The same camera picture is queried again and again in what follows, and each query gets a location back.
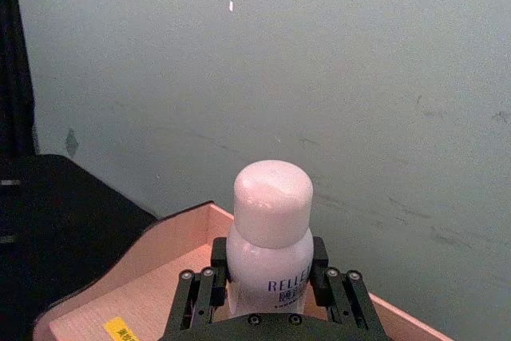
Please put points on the white plastic bottle with cap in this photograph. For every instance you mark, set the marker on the white plastic bottle with cap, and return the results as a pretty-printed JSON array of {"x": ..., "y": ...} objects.
[{"x": 271, "y": 213}]

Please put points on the shallow brown cardboard tray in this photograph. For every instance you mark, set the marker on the shallow brown cardboard tray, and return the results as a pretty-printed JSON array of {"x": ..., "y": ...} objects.
[{"x": 155, "y": 277}]

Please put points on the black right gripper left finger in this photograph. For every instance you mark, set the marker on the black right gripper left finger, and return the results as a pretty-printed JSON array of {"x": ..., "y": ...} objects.
[{"x": 201, "y": 293}]

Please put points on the yellow sticker on tray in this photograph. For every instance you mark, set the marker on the yellow sticker on tray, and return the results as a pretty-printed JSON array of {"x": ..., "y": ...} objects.
[{"x": 120, "y": 329}]

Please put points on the black table cloth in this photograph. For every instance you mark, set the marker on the black table cloth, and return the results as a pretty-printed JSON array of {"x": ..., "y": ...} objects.
[{"x": 64, "y": 237}]

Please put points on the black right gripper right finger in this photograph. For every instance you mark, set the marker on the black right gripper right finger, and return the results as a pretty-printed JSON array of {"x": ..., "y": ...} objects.
[{"x": 344, "y": 297}]

